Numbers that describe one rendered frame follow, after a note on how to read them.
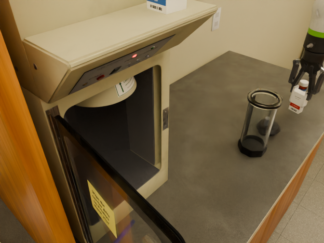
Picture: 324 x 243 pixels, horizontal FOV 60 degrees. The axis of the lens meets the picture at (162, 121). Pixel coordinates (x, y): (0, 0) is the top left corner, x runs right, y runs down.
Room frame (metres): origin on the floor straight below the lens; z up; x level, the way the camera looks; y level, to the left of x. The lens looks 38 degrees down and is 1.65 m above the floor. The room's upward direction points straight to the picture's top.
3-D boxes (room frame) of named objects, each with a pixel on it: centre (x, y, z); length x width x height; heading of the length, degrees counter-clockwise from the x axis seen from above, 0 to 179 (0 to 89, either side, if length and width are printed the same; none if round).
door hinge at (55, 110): (0.38, 0.18, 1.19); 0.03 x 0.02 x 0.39; 138
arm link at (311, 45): (0.96, -0.55, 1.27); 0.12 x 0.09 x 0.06; 124
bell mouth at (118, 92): (0.58, 0.15, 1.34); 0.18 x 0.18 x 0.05
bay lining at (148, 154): (0.58, 0.18, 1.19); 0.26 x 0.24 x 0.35; 138
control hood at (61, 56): (0.46, 0.04, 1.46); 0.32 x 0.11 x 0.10; 138
